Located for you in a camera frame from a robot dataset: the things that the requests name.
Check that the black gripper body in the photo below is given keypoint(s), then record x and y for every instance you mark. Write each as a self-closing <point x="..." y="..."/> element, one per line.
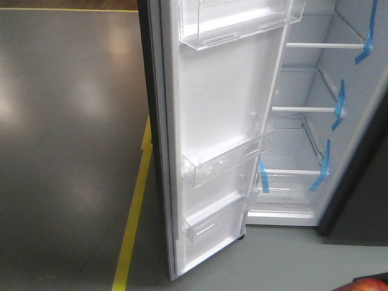
<point x="380" y="276"/>

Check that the blue tape strip lower right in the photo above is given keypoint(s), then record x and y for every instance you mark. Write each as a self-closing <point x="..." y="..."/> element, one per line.
<point x="324" y="170"/>

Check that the clear upper door bin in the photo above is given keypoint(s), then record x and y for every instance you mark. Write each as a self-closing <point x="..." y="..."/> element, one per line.
<point x="205" y="24"/>

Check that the clear lower door bin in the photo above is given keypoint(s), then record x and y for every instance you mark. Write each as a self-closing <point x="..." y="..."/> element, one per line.
<point x="225" y="213"/>

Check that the clear door bin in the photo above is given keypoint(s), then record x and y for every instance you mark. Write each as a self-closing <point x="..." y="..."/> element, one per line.
<point x="225" y="213"/>
<point x="205" y="24"/>
<point x="201" y="166"/>

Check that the blue tape strip middle right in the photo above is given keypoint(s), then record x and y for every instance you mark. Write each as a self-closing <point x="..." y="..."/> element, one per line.
<point x="339" y="108"/>

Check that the clear middle door bin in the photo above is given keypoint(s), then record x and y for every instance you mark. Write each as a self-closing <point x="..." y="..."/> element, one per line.
<point x="201" y="166"/>

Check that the white fridge interior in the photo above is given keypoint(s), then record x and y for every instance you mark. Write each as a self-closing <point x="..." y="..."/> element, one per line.
<point x="320" y="52"/>

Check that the blue tape strip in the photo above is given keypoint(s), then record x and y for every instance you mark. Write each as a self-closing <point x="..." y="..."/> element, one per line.
<point x="368" y="43"/>
<point x="324" y="170"/>
<point x="339" y="108"/>
<point x="264" y="177"/>

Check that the blue tape strip upper right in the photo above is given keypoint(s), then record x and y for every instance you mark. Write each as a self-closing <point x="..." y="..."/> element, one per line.
<point x="368" y="43"/>

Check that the open white fridge door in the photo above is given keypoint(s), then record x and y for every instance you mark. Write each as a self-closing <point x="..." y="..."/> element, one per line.
<point x="196" y="99"/>

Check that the red yellow apple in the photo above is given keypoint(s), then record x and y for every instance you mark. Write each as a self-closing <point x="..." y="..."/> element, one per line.
<point x="366" y="284"/>

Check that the clear fridge crisper drawer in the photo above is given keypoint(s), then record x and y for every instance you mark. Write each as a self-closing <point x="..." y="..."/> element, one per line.
<point x="284" y="180"/>

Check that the blue tape strip left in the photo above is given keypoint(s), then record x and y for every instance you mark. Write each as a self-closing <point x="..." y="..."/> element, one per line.
<point x="264" y="177"/>

